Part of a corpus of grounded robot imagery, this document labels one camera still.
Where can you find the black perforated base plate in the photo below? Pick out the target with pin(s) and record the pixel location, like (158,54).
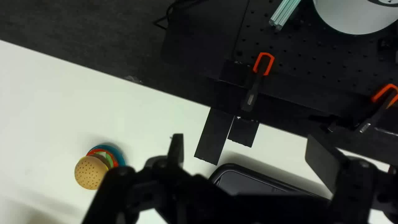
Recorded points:
(323,54)

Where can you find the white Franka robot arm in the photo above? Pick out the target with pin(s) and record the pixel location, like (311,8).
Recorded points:
(352,17)

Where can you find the black tape strip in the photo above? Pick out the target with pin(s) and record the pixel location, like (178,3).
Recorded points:
(244,132)
(213,137)

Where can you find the black plastic tray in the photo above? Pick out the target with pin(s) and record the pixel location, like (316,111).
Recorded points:
(249,182)

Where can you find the pale teal tube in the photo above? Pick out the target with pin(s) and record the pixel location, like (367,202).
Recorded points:
(283,13)

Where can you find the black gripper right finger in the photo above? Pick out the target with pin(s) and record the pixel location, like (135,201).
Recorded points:
(324,164)

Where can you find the toy burger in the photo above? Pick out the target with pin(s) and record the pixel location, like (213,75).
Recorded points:
(93,170)

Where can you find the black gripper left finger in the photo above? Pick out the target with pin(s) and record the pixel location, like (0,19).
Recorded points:
(175,150)

